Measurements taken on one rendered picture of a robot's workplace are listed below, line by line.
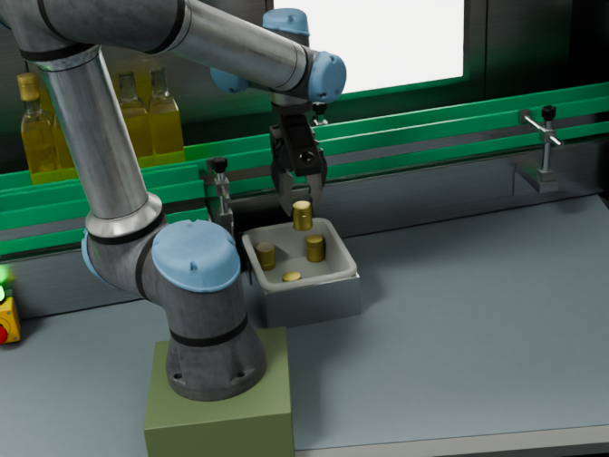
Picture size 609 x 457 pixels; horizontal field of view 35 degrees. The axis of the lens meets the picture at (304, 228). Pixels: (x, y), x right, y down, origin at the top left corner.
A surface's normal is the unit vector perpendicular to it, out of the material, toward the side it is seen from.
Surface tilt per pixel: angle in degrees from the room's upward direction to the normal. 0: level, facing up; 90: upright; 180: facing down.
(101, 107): 90
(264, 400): 3
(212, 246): 7
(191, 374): 75
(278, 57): 84
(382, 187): 90
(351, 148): 90
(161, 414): 3
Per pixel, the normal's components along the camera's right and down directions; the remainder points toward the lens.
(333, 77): 0.76, 0.25
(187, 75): 0.24, 0.44
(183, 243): 0.00, -0.83
